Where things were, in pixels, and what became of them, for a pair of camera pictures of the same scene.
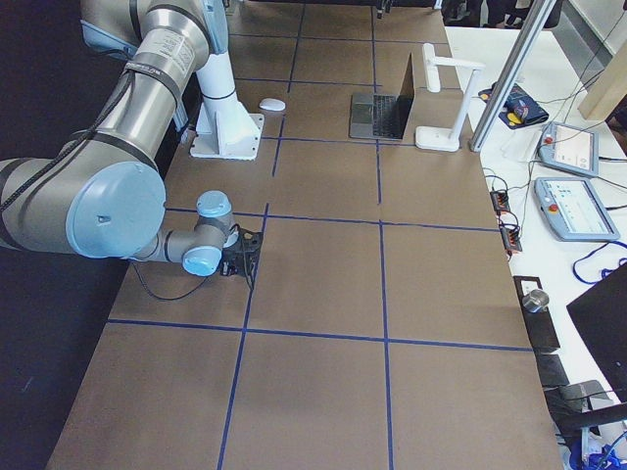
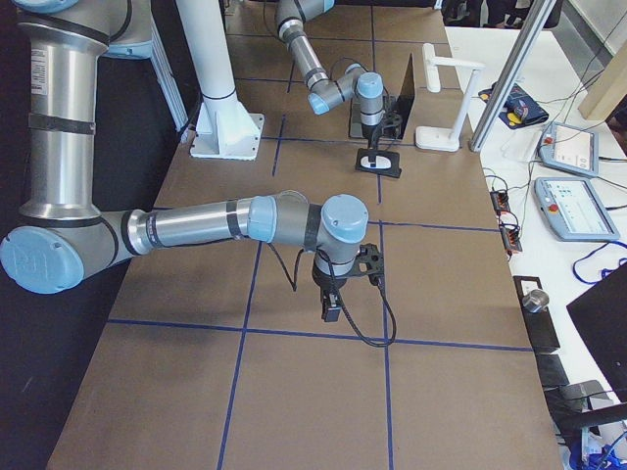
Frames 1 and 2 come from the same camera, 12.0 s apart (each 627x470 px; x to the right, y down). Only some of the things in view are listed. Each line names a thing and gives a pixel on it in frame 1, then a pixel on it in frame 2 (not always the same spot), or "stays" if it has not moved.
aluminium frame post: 537,18 stays
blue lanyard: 605,269 stays
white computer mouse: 272,104 to 381,163
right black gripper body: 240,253 to 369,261
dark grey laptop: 382,116 stays
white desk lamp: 443,139 stays
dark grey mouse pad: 251,266 to 394,170
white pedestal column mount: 224,129 stays
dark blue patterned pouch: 520,109 stays
